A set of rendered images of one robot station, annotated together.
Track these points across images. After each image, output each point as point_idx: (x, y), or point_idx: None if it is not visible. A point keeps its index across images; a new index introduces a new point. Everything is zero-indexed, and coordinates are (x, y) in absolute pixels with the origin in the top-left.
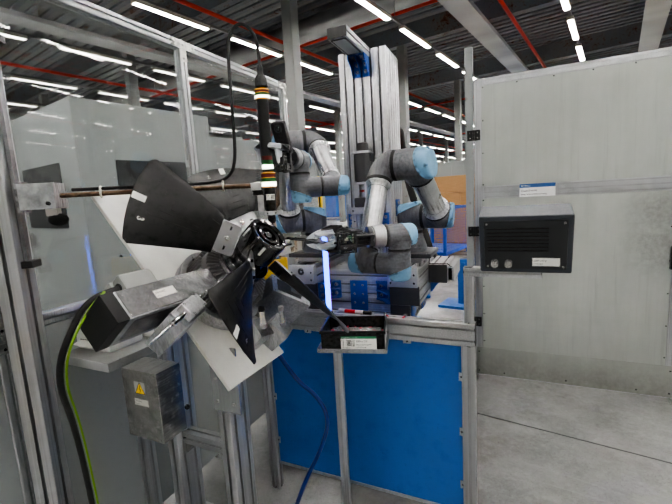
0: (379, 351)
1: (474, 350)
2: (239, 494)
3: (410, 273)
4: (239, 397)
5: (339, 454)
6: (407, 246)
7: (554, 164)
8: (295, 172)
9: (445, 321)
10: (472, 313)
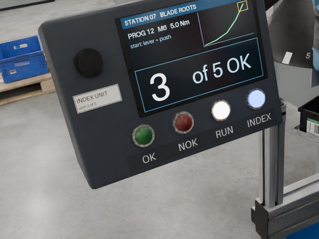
0: (298, 126)
1: (256, 234)
2: (318, 150)
3: (317, 61)
4: (311, 73)
5: None
6: (315, 9)
7: None
8: None
9: (303, 183)
10: (259, 182)
